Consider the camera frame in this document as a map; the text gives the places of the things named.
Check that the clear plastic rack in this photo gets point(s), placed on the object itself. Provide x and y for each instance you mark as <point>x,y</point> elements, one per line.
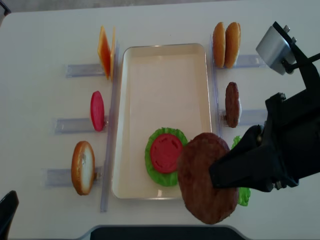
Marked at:
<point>51,177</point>
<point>247,117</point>

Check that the golden bun slice left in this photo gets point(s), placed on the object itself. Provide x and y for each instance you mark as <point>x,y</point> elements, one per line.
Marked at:
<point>219,45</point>

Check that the red tomato slice on tray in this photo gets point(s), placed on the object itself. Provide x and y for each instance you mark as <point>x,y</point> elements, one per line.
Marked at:
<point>164,153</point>

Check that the red tomato slice upright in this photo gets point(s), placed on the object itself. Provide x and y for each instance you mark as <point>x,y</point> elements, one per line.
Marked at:
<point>97,111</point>

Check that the cream rectangular tray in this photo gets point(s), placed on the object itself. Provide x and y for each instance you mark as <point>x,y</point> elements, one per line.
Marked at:
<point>162,86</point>

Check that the green lettuce leaf on tray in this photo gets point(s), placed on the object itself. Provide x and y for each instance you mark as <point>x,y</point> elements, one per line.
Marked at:
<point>163,179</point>

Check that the clear plastic rack right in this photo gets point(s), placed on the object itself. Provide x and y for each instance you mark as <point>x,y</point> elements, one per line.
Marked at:
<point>247,117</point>

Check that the golden bun slice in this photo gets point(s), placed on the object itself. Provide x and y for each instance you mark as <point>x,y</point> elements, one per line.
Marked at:
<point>232,44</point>
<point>219,45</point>

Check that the bread slice with white face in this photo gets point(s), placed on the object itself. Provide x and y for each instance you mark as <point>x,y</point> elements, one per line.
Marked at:
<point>83,168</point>

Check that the green lettuce leaf upright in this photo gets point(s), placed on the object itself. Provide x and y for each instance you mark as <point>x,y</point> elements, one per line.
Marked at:
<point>244,193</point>

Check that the orange cheese slice left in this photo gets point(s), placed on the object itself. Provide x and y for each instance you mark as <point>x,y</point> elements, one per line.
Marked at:
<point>104,52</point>

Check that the golden bun slice right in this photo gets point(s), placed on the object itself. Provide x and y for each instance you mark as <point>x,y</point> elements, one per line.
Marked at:
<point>232,44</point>

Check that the clear plastic rack left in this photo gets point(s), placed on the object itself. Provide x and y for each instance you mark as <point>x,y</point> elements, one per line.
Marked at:
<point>51,177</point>

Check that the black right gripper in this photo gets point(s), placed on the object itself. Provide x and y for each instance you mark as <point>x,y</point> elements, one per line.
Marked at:
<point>286,150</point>

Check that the yellow cheese slice right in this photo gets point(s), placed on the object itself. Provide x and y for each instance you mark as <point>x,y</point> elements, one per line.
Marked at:
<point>112,53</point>

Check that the black chair back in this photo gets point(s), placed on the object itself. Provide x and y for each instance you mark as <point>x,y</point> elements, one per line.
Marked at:
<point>8,207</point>

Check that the brown meat patty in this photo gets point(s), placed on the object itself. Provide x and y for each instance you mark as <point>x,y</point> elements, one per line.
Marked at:
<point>208,204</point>
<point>233,108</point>

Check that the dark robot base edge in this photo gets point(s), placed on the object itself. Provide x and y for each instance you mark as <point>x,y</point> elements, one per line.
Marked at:
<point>164,233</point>

